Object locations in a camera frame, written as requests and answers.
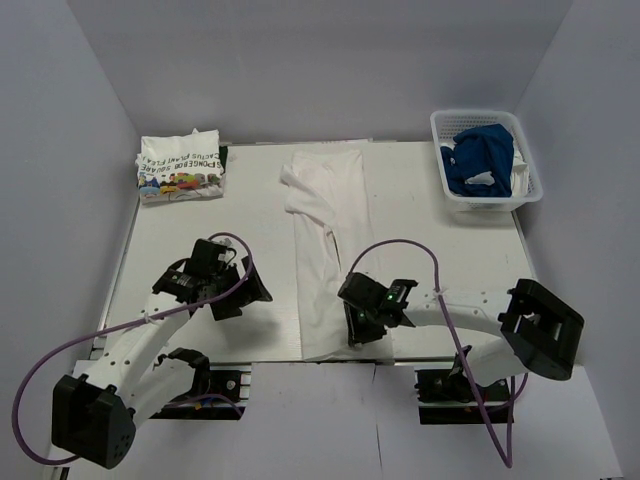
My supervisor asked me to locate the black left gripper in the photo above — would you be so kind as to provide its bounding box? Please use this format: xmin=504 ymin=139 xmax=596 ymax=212
xmin=209 ymin=256 xmax=272 ymax=320

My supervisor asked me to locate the white red print t shirt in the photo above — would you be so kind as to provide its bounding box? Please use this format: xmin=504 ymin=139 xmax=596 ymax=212
xmin=280 ymin=150 xmax=393 ymax=361

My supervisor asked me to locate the blue t shirt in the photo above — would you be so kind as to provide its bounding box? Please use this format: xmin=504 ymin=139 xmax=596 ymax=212
xmin=440 ymin=124 xmax=514 ymax=198

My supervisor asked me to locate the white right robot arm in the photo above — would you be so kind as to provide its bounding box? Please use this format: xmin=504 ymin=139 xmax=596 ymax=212
xmin=338 ymin=272 xmax=584 ymax=403

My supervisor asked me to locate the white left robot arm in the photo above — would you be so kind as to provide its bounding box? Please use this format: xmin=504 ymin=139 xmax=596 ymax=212
xmin=51 ymin=233 xmax=273 ymax=469

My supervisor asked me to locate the folded white cartoon t shirt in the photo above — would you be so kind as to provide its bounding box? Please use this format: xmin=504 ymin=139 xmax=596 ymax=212
xmin=135 ymin=129 xmax=228 ymax=204

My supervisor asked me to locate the white plastic basket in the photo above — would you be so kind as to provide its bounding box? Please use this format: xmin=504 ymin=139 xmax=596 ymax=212
xmin=430 ymin=109 xmax=543 ymax=213

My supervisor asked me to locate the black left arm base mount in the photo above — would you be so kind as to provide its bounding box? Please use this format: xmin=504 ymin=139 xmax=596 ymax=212
xmin=152 ymin=348 xmax=251 ymax=421

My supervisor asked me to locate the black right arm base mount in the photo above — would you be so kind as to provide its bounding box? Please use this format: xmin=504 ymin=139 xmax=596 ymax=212
xmin=413 ymin=357 xmax=512 ymax=426

